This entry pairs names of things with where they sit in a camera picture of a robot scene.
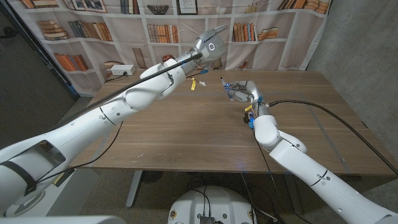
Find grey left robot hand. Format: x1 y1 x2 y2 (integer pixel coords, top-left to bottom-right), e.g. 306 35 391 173
186 24 229 63

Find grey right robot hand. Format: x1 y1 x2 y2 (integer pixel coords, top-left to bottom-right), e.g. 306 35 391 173
224 80 270 116

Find white dry erase marker body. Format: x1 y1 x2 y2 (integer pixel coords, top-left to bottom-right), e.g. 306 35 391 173
220 77 234 102

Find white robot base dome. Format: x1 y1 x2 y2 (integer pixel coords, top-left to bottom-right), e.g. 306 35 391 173
167 185 258 224

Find printed bookshelf backdrop cloth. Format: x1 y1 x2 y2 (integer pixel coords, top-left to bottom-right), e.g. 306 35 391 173
6 0 332 97

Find white power strip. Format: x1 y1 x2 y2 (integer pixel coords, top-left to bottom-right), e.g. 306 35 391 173
110 63 137 77

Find grey metal table leg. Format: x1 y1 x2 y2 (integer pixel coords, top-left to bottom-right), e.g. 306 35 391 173
284 174 304 215
125 170 143 208

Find black round floor object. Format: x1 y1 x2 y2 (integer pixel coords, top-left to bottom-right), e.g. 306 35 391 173
142 170 164 184

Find white yellow floor mat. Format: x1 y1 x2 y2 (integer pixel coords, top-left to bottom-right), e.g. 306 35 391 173
6 167 100 217

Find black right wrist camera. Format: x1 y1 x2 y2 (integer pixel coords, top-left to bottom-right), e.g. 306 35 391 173
243 112 255 129

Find left wrist yellow tagged wires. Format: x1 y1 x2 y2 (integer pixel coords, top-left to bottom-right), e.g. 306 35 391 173
185 68 208 91

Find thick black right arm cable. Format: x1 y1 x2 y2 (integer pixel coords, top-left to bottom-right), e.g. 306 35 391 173
267 99 398 175

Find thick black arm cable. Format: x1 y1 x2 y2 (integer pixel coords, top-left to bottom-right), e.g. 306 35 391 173
57 52 203 125
267 99 398 175

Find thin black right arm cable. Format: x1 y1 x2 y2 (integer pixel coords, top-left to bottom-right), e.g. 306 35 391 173
251 127 282 217

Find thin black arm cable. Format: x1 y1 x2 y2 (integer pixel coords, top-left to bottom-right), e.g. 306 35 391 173
251 127 282 217
34 121 124 184

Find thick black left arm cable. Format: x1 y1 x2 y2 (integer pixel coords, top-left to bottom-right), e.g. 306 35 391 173
57 52 203 125

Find black power strip cable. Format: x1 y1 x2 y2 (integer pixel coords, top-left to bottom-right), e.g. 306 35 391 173
104 71 128 84

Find black base dome cable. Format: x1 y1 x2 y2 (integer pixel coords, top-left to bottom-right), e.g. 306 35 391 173
186 185 212 218

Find white floor cable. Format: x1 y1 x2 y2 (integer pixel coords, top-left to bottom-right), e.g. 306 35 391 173
241 172 277 223

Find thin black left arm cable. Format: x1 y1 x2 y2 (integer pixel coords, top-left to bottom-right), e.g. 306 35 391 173
34 121 124 184

